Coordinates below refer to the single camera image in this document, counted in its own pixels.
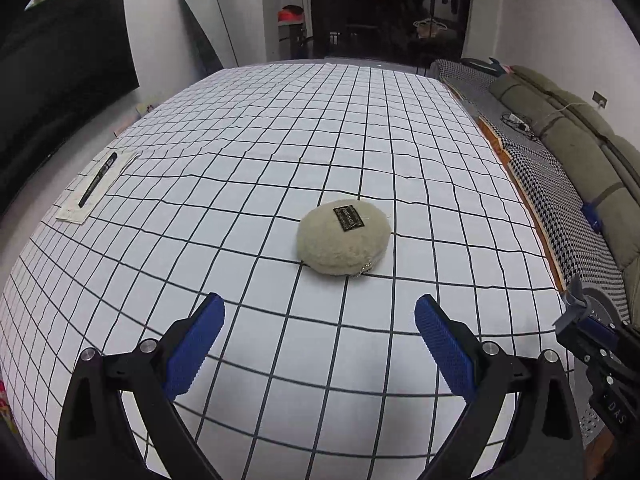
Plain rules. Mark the blue item on sofa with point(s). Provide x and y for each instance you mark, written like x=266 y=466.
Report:
x=589 y=210

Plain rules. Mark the wall socket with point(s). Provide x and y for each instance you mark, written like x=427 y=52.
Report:
x=600 y=100

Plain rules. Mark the black television screen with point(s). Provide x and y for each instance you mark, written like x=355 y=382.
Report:
x=63 y=63

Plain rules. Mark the red item on shelf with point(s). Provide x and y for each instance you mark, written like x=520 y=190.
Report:
x=291 y=15

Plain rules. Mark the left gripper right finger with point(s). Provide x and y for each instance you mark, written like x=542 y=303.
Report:
x=543 y=440

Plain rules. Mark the houndstooth sofa cover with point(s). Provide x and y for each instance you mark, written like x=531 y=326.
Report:
x=572 y=245

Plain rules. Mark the dark grey ribbon bow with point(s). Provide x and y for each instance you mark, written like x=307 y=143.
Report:
x=577 y=305

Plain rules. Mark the clothes hanger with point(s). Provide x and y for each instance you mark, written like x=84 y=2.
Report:
x=429 y=28

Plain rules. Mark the olive green sofa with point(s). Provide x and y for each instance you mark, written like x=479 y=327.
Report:
x=603 y=166

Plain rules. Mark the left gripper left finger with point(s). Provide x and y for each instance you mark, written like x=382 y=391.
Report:
x=95 y=438

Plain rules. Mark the leaning mirror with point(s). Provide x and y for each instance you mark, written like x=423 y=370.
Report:
x=210 y=33

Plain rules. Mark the beige fluffy round pouch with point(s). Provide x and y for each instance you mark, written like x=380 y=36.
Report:
x=345 y=237

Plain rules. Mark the white grid tablecloth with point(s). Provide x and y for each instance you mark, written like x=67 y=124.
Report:
x=312 y=376

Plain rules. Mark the black marker pen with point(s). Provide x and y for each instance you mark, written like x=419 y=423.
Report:
x=98 y=178

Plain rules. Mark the teal item on sofa end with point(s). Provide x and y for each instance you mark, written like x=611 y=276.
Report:
x=492 y=67

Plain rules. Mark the power strip with cables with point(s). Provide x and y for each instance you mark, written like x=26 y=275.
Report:
x=519 y=125

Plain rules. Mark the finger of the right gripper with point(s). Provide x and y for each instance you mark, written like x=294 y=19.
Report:
x=573 y=340
x=597 y=332

